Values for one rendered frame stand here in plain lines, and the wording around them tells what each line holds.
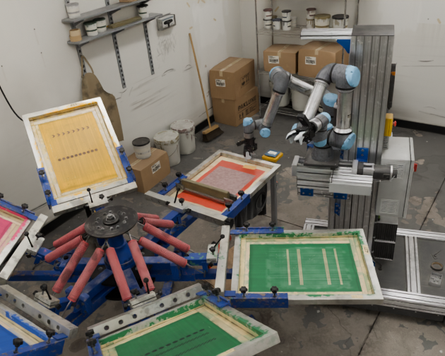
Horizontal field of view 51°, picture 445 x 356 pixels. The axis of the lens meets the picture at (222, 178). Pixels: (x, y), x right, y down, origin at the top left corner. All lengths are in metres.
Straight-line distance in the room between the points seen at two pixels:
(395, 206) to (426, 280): 0.71
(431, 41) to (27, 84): 4.46
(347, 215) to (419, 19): 3.18
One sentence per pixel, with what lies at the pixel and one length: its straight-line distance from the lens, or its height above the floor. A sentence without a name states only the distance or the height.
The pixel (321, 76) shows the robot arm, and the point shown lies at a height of 1.84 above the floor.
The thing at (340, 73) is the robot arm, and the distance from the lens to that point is 2.84.
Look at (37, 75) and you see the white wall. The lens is 4.65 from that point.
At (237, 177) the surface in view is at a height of 0.96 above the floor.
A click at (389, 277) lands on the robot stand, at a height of 0.21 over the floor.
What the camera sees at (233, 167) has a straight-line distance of 3.69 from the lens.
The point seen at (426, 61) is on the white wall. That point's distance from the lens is 6.24.
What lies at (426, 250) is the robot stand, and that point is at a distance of 4.16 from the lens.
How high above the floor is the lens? 2.81
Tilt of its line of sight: 31 degrees down
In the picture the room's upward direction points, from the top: 5 degrees counter-clockwise
